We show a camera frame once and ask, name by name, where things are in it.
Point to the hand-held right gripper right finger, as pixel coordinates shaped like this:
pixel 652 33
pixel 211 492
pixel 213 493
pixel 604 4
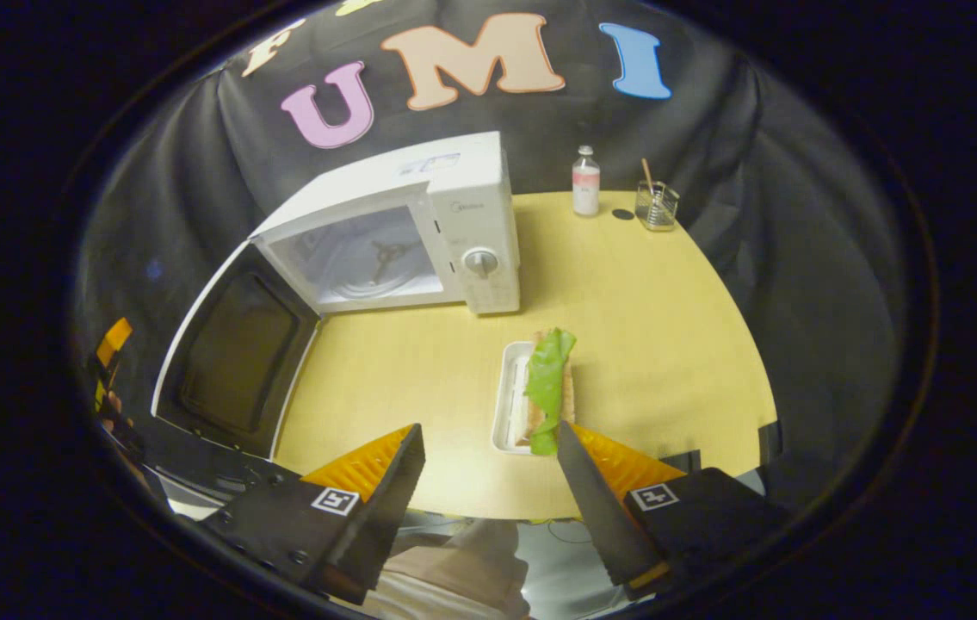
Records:
pixel 596 508

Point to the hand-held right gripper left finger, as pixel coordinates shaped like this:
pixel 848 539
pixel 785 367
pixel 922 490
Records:
pixel 385 508

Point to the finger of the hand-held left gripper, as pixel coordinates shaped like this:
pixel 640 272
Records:
pixel 115 336

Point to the lettuce sandwich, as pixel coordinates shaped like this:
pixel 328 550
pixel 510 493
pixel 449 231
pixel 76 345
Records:
pixel 548 379

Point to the white microwave oven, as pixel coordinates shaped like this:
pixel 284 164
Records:
pixel 475 198

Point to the person's beige trousers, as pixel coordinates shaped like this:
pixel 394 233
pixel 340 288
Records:
pixel 454 577

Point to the white plastic tray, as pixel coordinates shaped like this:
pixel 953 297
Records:
pixel 507 405

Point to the small dark round lid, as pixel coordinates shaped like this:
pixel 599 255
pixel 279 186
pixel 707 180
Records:
pixel 622 214

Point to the clear glass jar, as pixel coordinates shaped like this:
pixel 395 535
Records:
pixel 657 211

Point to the clear bottle with pink label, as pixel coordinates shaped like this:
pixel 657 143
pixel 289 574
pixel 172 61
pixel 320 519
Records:
pixel 586 185

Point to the wooden stick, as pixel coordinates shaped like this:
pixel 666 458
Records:
pixel 646 172

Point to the black backdrop cloth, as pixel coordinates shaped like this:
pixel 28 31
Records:
pixel 781 172

